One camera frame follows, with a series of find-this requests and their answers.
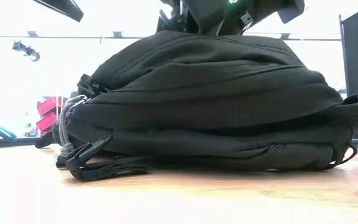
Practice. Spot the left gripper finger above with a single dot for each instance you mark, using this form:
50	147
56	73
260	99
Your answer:
64	7

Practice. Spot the black backpack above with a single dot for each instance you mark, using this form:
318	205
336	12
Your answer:
213	102

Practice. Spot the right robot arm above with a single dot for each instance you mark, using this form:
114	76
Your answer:
222	15

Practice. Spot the black hanging ceiling fixture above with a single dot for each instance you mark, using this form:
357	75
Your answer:
26	51

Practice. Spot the red crate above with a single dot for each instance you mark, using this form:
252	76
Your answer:
46	123
50	105

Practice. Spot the black aluminium table frame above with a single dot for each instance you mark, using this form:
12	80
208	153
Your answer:
8	142

